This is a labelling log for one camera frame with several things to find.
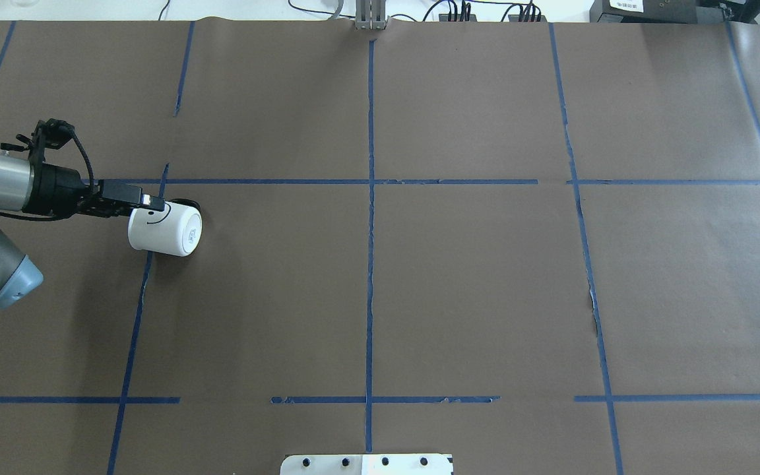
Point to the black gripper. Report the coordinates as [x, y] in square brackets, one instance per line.
[58, 189]

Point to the white smiley mug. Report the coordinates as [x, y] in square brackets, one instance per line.
[176, 230]

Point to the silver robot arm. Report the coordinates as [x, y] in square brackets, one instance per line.
[19, 276]

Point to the black computer box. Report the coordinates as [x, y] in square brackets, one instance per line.
[656, 12]

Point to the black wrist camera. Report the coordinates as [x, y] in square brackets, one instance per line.
[52, 133]

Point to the aluminium frame post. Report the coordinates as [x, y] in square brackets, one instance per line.
[370, 15]

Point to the white pedestal column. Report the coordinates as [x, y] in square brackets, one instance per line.
[400, 463]

